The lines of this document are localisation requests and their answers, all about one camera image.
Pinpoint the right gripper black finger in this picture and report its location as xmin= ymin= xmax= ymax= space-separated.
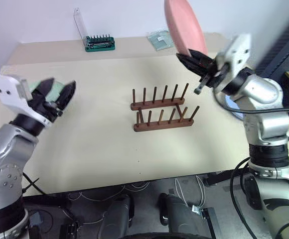
xmin=175 ymin=52 xmax=209 ymax=80
xmin=188 ymin=48 xmax=215 ymax=66

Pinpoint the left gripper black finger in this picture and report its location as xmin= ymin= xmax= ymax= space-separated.
xmin=56 ymin=80 xmax=77 ymax=111
xmin=31 ymin=78 xmax=55 ymax=101

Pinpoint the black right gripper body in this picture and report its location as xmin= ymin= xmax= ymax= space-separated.
xmin=194 ymin=57 xmax=233 ymax=96

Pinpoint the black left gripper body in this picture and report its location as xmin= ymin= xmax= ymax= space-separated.
xmin=29 ymin=91 xmax=63 ymax=123

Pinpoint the pink plate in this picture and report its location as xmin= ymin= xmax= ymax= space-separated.
xmin=163 ymin=0 xmax=208 ymax=57

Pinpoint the wooden dish rack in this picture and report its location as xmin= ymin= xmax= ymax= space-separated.
xmin=130 ymin=83 xmax=200 ymax=132

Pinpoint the green plate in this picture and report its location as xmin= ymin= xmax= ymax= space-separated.
xmin=27 ymin=79 xmax=67 ymax=103

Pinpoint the clear plastic packet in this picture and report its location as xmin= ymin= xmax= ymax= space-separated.
xmin=146 ymin=30 xmax=175 ymax=52

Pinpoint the blue plate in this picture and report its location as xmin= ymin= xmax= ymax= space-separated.
xmin=223 ymin=96 xmax=246 ymax=120

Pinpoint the green screwdriver bit set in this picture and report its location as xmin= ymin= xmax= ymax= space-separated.
xmin=73 ymin=7 xmax=116 ymax=53

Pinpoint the dark rounded robot leg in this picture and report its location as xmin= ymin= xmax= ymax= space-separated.
xmin=158 ymin=192 xmax=219 ymax=239
xmin=98 ymin=195 xmax=136 ymax=239

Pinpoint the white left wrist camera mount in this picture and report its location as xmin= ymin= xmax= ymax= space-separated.
xmin=0 ymin=74 xmax=53 ymax=128

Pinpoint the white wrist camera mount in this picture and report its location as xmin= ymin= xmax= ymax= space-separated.
xmin=0 ymin=74 xmax=53 ymax=128
xmin=214 ymin=33 xmax=253 ymax=93

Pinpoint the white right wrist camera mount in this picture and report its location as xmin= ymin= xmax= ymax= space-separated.
xmin=214 ymin=33 xmax=253 ymax=93

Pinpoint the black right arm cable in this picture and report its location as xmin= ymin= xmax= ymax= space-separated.
xmin=213 ymin=86 xmax=289 ymax=239

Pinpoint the black perforated metal frame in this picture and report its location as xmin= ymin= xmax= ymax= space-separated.
xmin=255 ymin=9 xmax=289 ymax=83

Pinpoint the black table leg bracket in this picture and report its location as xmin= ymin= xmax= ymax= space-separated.
xmin=203 ymin=170 xmax=236 ymax=187

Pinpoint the white floor cable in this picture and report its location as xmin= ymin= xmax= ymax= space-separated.
xmin=61 ymin=180 xmax=151 ymax=226
xmin=173 ymin=175 xmax=207 ymax=209

